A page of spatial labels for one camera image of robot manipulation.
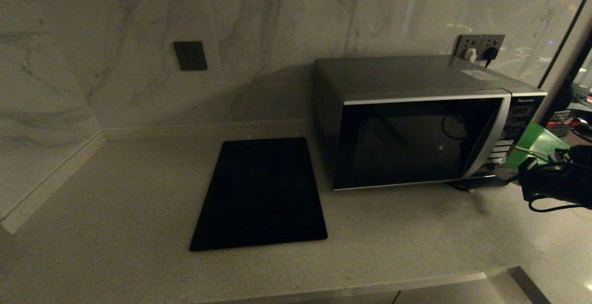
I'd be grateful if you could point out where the black glass microwave door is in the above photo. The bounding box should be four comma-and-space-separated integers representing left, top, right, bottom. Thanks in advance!
332, 95, 512, 191

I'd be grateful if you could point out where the dark pad under microwave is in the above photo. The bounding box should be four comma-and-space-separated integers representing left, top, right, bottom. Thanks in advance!
446, 176, 512, 192

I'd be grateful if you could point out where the silver Panasonic microwave oven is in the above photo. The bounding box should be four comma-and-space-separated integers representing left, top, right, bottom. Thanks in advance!
313, 56, 548, 191

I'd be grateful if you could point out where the green cutting board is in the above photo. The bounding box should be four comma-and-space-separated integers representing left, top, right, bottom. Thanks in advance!
502, 123, 571, 169

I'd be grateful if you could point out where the black glass induction cooktop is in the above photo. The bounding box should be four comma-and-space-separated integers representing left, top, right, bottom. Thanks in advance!
189, 137, 328, 252

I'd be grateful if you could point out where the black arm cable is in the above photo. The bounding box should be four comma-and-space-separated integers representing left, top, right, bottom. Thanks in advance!
528, 194, 586, 213

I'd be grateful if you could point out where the white power cable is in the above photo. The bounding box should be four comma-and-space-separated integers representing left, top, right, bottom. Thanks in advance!
514, 145, 553, 162

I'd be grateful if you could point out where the black wire basket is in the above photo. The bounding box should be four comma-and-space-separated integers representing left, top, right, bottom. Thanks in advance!
547, 109, 586, 137

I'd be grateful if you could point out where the grey double wall socket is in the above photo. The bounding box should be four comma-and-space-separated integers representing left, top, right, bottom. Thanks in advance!
453, 34, 506, 62

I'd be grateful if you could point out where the dark grey single wall socket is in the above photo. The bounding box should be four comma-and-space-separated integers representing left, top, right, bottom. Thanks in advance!
173, 41, 208, 71

